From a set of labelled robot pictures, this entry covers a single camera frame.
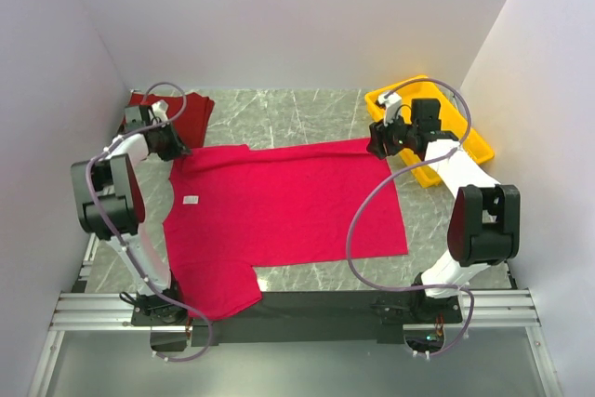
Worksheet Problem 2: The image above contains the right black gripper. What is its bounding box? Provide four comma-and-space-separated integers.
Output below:
366, 109, 418, 160

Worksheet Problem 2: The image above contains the yellow plastic tray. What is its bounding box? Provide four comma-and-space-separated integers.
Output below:
364, 75, 495, 188

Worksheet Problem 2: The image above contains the pink t-shirt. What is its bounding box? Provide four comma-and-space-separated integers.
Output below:
164, 139, 408, 320

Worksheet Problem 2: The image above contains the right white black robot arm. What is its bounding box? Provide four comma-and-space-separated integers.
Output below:
367, 94, 521, 322

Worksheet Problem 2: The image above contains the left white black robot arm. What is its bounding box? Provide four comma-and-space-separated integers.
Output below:
71, 101, 190, 325

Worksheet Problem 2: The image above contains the folded dark red t-shirt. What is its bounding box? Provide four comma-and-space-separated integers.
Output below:
145, 92, 215, 149

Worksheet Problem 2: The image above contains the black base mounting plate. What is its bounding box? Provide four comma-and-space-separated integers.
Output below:
119, 290, 463, 351

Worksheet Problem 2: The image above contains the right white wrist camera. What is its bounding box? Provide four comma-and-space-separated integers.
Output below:
377, 92, 402, 110

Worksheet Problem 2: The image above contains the aluminium frame rail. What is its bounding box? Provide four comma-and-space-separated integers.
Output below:
403, 288, 540, 329

